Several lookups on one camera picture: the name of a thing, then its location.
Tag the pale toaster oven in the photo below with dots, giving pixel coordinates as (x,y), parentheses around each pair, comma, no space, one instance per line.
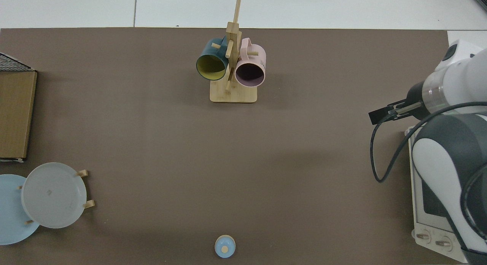
(426,227)

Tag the pink cup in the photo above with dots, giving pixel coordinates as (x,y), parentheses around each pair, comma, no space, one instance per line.
(259,55)

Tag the wooden cup stand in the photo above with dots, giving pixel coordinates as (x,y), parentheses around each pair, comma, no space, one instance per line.
(237,95)

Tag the dark teal cup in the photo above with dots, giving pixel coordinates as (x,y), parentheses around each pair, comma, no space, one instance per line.
(205,51)

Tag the brown table cloth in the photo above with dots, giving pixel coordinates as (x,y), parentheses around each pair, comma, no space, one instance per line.
(171,143)

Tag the wooden plate rack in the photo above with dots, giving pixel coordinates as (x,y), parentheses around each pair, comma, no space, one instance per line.
(84,173)

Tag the grey plate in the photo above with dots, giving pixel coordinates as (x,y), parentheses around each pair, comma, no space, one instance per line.
(53,196)

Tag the light blue plate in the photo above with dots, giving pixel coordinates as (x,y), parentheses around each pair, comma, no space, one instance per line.
(11,219)

